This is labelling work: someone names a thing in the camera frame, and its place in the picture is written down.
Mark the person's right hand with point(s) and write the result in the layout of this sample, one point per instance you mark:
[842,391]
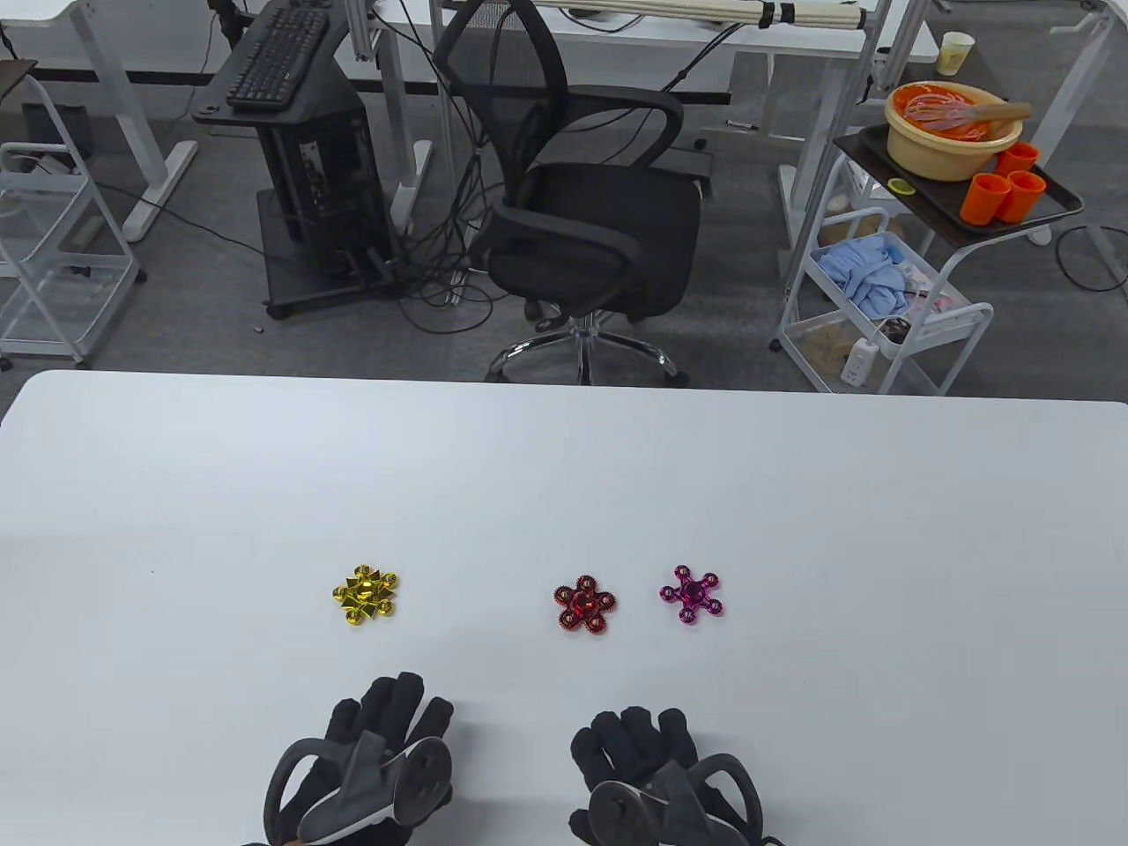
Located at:
[639,740]

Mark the person's left hand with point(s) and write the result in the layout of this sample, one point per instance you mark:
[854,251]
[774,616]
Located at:
[388,705]

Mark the person's right thumb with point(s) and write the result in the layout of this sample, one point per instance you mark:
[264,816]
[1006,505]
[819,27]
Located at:
[579,824]

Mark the person's left little finger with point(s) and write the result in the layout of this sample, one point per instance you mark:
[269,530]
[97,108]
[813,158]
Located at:
[344,721]

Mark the person's right middle finger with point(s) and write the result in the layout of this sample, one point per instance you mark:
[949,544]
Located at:
[610,740]

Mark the person's left middle finger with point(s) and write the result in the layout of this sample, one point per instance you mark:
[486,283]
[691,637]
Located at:
[409,701]

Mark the person's right little finger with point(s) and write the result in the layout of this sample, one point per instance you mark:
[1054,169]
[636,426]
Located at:
[677,736]

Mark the grey controller on left glove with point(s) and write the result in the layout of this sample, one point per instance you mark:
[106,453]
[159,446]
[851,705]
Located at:
[370,784]

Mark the grey controller on glove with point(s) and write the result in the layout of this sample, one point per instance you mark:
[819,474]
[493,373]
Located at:
[670,806]
[370,784]

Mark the grey controller on right glove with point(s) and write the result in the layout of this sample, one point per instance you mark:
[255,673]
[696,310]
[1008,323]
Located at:
[670,806]

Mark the gold fidget spinner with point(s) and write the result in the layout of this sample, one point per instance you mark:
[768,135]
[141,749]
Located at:
[366,596]

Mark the red fidget spinner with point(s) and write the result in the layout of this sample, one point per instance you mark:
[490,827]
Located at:
[584,604]

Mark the magenta fidget spinner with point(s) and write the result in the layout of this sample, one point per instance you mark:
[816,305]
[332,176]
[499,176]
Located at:
[692,593]

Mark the white power strip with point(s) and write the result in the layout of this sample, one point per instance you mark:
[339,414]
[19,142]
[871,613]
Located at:
[859,363]

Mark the white utility cart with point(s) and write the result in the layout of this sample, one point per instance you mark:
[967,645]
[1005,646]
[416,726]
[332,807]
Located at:
[881,352]

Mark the blue cloth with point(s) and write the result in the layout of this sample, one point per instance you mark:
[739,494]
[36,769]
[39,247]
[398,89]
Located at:
[868,273]

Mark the black mesh office chair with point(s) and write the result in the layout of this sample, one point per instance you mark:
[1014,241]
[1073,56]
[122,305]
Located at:
[590,229]

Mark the black computer tower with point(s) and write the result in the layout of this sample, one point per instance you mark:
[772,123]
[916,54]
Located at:
[330,181]

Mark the black tray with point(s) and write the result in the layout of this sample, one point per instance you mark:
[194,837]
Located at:
[934,216]

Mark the orange plastic cup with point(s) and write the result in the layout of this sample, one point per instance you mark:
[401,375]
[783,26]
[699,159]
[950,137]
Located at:
[1027,196]
[1018,159]
[984,201]

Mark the black rolling computer stand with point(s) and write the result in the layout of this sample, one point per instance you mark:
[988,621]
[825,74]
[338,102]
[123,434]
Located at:
[220,110]

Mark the beige mixing bowl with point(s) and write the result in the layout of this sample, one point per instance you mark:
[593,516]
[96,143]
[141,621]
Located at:
[943,159]

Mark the black keyboard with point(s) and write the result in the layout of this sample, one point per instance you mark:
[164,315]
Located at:
[278,57]

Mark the white desk with angled legs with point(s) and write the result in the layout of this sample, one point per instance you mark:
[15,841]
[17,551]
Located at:
[106,79]

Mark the long white desk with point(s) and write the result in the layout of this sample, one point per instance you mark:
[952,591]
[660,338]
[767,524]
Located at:
[670,35]

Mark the pale yellow paper cup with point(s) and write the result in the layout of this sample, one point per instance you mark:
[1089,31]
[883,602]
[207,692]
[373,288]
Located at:
[954,55]

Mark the white desk leg frame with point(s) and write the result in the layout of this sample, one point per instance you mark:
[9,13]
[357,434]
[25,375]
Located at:
[1088,106]

